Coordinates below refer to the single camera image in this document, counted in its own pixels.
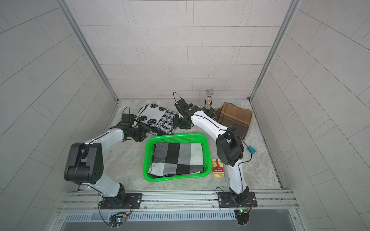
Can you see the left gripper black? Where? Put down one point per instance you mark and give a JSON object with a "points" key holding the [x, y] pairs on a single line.
{"points": [[144, 130]]}

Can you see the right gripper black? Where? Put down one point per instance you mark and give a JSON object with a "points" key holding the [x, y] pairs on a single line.
{"points": [[177, 121]]}

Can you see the green plastic basket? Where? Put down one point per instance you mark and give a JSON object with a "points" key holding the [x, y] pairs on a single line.
{"points": [[178, 138]]}

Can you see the black white smiley houndstooth scarf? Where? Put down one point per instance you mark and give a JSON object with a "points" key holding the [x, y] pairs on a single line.
{"points": [[157, 118]]}

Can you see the grey black checkered scarf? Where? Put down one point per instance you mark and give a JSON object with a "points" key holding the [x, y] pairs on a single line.
{"points": [[176, 159]]}

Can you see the brown plaid fringed scarf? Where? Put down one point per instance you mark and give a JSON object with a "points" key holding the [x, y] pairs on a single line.
{"points": [[232, 116]]}

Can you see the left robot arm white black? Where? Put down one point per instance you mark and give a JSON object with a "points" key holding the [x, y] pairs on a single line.
{"points": [[85, 164]]}

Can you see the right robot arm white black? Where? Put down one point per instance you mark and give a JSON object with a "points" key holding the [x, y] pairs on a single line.
{"points": [[229, 146]]}

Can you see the clear tube on black stand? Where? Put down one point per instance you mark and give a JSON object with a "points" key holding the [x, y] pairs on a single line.
{"points": [[207, 109]]}

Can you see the red playing card box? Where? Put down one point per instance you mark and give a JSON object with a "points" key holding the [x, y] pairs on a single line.
{"points": [[218, 169]]}

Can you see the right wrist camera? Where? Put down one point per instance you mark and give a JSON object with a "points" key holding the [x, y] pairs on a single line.
{"points": [[181, 106]]}

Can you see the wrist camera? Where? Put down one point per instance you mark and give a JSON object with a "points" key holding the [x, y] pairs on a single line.
{"points": [[181, 106], [127, 119]]}

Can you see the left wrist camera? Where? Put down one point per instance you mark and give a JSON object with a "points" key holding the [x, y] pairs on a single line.
{"points": [[127, 119]]}

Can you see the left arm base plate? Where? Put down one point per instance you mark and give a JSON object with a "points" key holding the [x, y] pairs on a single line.
{"points": [[133, 200]]}

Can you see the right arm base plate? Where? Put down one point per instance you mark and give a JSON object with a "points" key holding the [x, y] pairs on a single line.
{"points": [[224, 199]]}

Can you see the left controller board with wires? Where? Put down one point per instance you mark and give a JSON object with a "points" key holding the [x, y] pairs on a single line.
{"points": [[117, 219]]}

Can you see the controller board with wires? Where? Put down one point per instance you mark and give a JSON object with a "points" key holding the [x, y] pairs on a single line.
{"points": [[242, 215], [117, 219]]}

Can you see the right controller board with wires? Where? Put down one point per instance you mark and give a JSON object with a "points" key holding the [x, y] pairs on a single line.
{"points": [[242, 215]]}

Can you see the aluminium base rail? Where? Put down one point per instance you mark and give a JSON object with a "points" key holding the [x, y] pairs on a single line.
{"points": [[86, 201]]}

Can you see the left aluminium corner post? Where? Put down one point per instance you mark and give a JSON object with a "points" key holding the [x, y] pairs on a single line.
{"points": [[66, 12]]}

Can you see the aluminium corner post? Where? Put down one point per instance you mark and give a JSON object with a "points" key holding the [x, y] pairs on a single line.
{"points": [[66, 12], [281, 33]]}

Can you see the right aluminium corner post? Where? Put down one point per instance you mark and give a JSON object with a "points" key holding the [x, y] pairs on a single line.
{"points": [[281, 33]]}

